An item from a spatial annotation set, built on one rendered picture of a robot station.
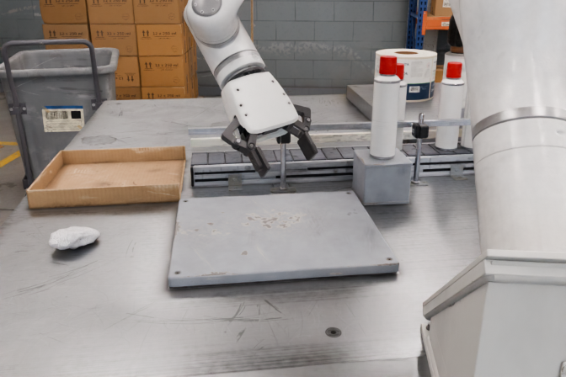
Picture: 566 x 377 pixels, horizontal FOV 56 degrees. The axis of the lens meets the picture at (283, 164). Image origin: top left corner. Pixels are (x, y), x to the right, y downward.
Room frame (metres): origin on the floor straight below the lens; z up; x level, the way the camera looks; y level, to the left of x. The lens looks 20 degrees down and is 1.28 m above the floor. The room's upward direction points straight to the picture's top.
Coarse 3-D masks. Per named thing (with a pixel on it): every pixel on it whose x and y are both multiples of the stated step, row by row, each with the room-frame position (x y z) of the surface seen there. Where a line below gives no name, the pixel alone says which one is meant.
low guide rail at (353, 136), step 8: (312, 136) 1.22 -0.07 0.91; (320, 136) 1.22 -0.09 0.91; (328, 136) 1.22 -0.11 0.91; (336, 136) 1.23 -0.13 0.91; (344, 136) 1.23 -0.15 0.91; (352, 136) 1.23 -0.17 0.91; (360, 136) 1.23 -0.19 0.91; (368, 136) 1.24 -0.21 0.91; (408, 136) 1.25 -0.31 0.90; (432, 136) 1.26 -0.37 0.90; (192, 144) 1.19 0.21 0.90; (200, 144) 1.19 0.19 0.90; (208, 144) 1.19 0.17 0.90; (216, 144) 1.19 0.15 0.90; (224, 144) 1.19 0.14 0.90; (256, 144) 1.20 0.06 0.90; (264, 144) 1.21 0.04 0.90; (272, 144) 1.21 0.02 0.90
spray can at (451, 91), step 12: (456, 72) 1.21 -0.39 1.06; (444, 84) 1.22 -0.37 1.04; (456, 84) 1.20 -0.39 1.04; (444, 96) 1.22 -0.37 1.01; (456, 96) 1.20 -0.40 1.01; (444, 108) 1.21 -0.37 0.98; (456, 108) 1.20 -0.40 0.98; (444, 132) 1.21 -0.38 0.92; (456, 132) 1.21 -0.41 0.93; (444, 144) 1.21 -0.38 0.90; (456, 144) 1.21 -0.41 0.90
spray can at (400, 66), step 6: (402, 66) 1.20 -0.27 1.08; (402, 72) 1.20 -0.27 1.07; (402, 78) 1.20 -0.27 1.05; (402, 84) 1.19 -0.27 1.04; (402, 90) 1.19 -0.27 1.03; (402, 96) 1.19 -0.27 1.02; (402, 102) 1.19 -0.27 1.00; (402, 108) 1.19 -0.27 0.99; (402, 114) 1.19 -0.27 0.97; (402, 132) 1.20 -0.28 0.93; (396, 138) 1.19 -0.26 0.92; (402, 138) 1.20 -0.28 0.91; (396, 144) 1.19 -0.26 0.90; (402, 144) 1.20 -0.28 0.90
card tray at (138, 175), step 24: (48, 168) 1.12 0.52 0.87; (72, 168) 1.21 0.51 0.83; (96, 168) 1.21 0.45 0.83; (120, 168) 1.21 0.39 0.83; (144, 168) 1.21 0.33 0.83; (168, 168) 1.21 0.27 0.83; (48, 192) 0.99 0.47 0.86; (72, 192) 1.00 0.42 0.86; (96, 192) 1.00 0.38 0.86; (120, 192) 1.01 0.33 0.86; (144, 192) 1.01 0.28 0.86; (168, 192) 1.02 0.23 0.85
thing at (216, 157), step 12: (408, 144) 1.26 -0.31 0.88; (432, 144) 1.26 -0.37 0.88; (192, 156) 1.17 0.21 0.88; (204, 156) 1.17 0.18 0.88; (216, 156) 1.17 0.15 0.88; (228, 156) 1.17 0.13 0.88; (240, 156) 1.17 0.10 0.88; (264, 156) 1.17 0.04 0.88; (276, 156) 1.17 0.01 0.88; (288, 156) 1.17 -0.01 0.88; (300, 156) 1.17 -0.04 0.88; (324, 156) 1.17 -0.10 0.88; (336, 156) 1.17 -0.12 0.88; (348, 156) 1.17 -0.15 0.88; (408, 156) 1.17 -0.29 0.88
